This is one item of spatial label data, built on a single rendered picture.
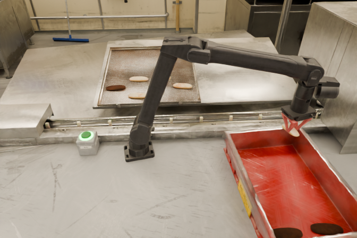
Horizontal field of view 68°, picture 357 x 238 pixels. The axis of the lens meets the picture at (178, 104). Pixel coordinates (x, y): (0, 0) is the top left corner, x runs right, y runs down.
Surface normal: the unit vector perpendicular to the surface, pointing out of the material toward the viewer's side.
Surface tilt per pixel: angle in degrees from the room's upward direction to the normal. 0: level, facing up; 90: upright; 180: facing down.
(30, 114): 0
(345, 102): 90
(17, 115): 0
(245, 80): 10
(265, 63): 87
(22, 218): 0
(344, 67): 90
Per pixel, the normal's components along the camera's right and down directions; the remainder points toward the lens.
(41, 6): 0.06, 0.56
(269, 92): 0.01, -0.71
